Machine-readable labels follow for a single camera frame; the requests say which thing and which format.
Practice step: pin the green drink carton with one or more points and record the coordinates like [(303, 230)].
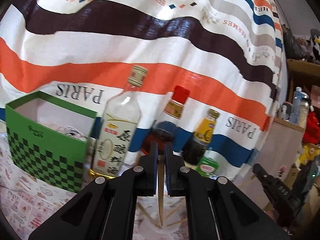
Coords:
[(207, 167)]

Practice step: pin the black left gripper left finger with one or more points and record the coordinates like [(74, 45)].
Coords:
[(105, 209)]

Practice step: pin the green checkered box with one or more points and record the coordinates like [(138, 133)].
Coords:
[(48, 138)]

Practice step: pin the red cap vinegar bottle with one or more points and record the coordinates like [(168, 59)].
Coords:
[(164, 128)]

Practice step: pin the translucent white plastic cup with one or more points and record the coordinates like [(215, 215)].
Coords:
[(144, 229)]

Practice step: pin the yellow label soy sauce bottle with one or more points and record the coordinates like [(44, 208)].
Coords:
[(196, 146)]

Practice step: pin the striped Hermes Paris cloth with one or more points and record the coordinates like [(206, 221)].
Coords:
[(227, 53)]

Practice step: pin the clear rice wine bottle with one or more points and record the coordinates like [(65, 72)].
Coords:
[(120, 118)]

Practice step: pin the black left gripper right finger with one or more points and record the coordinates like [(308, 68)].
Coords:
[(216, 208)]

